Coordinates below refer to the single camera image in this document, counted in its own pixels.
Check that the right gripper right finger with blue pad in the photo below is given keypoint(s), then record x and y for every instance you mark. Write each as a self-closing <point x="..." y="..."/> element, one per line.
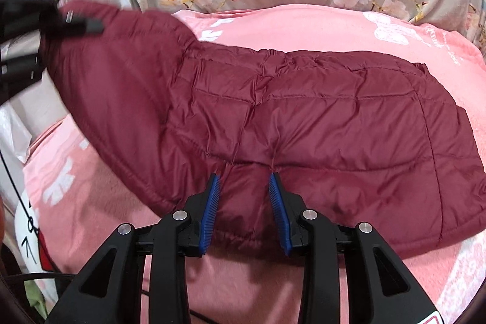
<point x="380" y="287"/>

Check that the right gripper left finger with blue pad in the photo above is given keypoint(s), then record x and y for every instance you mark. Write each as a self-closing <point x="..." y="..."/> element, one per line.
<point x="108" y="289"/>

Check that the maroon quilted puffer jacket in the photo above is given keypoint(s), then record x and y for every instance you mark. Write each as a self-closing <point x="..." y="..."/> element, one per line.
<point x="361" y="136"/>

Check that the pink fleece blanket with bows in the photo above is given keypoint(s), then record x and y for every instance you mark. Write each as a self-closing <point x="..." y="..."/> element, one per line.
<point x="78" y="200"/>

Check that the white cartoon cat plush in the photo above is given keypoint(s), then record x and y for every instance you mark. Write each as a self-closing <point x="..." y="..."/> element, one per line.
<point x="34" y="255"/>

